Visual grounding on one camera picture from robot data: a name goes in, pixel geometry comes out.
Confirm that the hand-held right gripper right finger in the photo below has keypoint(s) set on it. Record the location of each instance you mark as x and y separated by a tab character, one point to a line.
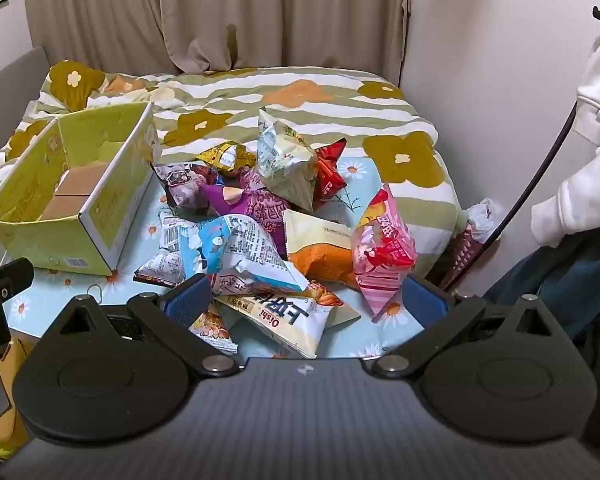
425	302

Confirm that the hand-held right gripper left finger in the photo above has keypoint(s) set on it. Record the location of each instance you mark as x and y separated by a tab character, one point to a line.
190	302

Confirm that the yellow-green cardboard box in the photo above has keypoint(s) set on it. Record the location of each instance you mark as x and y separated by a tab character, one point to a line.
40	240

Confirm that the white blue cheese snack bag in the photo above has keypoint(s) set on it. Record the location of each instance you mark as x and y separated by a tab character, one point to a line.
280	322

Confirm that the cream orange snack bag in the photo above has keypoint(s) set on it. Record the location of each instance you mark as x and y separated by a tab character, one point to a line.
320	250

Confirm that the orange nut snack bag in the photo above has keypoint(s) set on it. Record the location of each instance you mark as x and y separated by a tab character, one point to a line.
211	327

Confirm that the white barcode snack bag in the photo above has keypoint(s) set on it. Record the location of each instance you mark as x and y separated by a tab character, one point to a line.
164	257

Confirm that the pink snack bag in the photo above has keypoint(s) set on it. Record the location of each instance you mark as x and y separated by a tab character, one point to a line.
385	255

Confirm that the light blue daisy blanket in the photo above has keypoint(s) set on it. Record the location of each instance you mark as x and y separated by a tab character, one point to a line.
125	302

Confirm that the pink bin with plastic bag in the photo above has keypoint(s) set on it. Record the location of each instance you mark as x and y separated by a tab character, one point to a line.
472	240

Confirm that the purple snack bag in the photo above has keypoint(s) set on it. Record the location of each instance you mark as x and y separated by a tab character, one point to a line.
255	210

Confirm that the white cartoon print snack bag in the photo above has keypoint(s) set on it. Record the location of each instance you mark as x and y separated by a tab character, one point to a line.
185	182

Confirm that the small yellow snack bag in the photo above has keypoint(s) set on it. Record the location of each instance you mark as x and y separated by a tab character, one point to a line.
225	156

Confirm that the red snack bag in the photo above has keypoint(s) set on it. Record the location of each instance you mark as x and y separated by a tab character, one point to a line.
330	172

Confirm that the pale green white snack bag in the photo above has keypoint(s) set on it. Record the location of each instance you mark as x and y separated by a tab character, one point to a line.
282	160

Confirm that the black curved rod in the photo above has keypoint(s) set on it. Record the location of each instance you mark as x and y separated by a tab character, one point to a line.
540	170

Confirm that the grey headboard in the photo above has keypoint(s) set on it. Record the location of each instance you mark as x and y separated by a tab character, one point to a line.
10	90

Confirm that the person in white hoodie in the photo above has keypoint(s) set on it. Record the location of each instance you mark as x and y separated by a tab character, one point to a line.
590	160

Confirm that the green striped floral quilt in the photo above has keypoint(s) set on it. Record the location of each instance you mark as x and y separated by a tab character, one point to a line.
330	105

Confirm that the beige curtain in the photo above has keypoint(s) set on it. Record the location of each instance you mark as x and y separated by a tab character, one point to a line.
230	10

